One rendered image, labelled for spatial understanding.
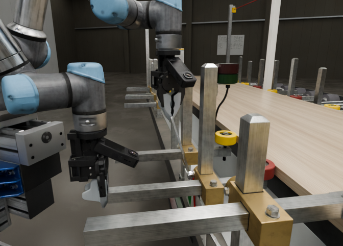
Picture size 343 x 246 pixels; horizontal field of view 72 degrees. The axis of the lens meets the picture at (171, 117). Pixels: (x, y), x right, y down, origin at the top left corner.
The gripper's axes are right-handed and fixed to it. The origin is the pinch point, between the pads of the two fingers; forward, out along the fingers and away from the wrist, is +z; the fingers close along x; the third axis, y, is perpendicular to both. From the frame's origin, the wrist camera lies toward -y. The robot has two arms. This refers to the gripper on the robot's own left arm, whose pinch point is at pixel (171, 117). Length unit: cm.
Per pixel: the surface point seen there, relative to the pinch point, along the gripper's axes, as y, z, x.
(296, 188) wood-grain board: -32.8, 11.7, -16.2
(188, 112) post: 9.0, 2.0, -12.1
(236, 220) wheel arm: -39.8, 4.7, 11.0
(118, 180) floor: 142, 104, -21
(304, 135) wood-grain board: -13, 11, -50
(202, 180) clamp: -17.0, 13.3, -0.1
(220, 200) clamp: -22.0, 17.0, -2.1
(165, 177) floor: 125, 104, -64
